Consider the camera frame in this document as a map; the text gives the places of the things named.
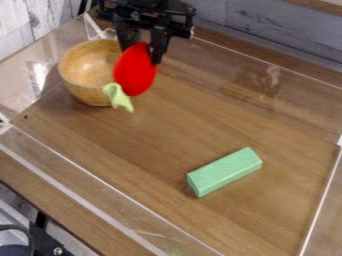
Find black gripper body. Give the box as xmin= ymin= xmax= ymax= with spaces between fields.
xmin=95 ymin=0 xmax=197 ymax=39

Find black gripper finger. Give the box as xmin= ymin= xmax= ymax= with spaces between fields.
xmin=149 ymin=25 xmax=172 ymax=65
xmin=114 ymin=15 xmax=141 ymax=51

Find red plush strawberry toy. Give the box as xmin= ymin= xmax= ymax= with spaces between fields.
xmin=102 ymin=41 xmax=159 ymax=114

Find wooden bowl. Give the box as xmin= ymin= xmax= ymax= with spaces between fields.
xmin=58 ymin=38 xmax=135 ymax=112

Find clear acrylic tray barrier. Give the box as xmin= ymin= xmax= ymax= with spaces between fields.
xmin=0 ymin=20 xmax=342 ymax=256

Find green rectangular block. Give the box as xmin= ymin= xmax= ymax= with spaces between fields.
xmin=186 ymin=147 xmax=264 ymax=197

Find black cable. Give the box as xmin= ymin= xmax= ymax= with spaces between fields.
xmin=0 ymin=223 xmax=38 ymax=256

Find black metal bracket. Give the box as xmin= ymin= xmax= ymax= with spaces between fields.
xmin=30 ymin=212 xmax=75 ymax=256

